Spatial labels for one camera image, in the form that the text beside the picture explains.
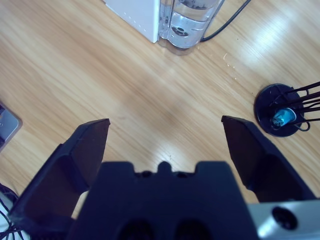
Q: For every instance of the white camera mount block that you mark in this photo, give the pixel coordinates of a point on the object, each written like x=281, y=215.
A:
x=7, y=125

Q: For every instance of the clear water tank black lid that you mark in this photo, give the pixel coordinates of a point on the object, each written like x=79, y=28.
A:
x=186, y=27

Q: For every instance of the white capsule coffee machine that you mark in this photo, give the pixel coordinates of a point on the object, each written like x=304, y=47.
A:
x=137, y=17

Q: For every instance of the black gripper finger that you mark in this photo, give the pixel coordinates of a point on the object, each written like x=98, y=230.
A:
x=272, y=175
x=50, y=185

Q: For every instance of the blue coffee capsule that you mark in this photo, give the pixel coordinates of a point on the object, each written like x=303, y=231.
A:
x=282, y=118

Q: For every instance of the black capsule holder with rods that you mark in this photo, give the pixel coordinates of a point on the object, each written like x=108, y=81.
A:
x=265, y=107

